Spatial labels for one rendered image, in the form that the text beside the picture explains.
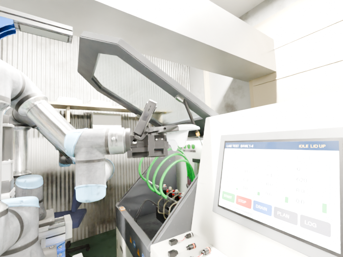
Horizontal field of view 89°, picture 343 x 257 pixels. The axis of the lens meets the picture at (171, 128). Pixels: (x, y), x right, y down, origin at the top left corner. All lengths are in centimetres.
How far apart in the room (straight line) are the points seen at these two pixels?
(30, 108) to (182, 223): 79
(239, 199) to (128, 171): 274
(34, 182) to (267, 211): 111
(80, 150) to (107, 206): 287
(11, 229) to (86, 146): 31
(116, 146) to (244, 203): 51
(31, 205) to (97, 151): 32
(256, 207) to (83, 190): 56
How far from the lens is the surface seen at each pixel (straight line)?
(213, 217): 88
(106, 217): 341
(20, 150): 135
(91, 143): 50
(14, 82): 68
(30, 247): 79
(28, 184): 122
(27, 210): 75
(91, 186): 51
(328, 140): 65
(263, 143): 73
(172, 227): 95
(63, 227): 128
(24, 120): 127
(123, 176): 333
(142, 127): 51
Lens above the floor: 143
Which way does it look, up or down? 4 degrees up
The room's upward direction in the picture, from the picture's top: 3 degrees counter-clockwise
